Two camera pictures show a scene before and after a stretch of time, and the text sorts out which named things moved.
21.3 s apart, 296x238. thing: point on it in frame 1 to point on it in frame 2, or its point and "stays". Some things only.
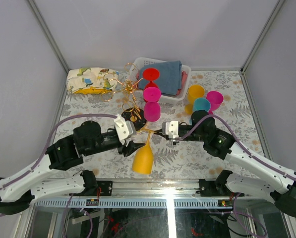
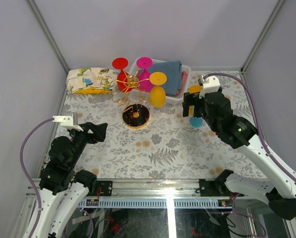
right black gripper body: x=185 y=128 to x=199 y=106
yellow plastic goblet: x=143 y=162 to x=157 y=96
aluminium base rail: x=138 y=194 stays
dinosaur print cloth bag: x=91 y=81 stays
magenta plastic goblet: x=151 y=109 to x=145 y=85
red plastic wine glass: x=150 y=74 to x=124 y=82
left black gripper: x=133 y=146 to x=99 y=130
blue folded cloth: x=169 y=81 stays
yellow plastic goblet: x=194 y=91 stays
